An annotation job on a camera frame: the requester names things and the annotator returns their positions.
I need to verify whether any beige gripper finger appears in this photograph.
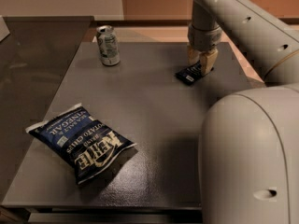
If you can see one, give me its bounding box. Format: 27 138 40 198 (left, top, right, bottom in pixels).
187 44 200 65
200 49 218 76

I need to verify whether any blue kettle chips bag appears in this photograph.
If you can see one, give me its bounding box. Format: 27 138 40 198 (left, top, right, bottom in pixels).
26 104 135 185

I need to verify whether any dark blue rxbar wrapper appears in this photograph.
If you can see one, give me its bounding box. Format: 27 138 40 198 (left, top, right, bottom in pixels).
175 62 204 86

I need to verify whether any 7up soda can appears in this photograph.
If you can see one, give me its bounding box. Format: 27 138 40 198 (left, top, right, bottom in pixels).
96 25 121 66

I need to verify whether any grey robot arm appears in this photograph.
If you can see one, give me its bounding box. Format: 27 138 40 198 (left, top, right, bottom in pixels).
193 0 299 224

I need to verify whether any white paper sheet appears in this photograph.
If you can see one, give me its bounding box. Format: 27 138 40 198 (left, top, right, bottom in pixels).
0 16 10 42

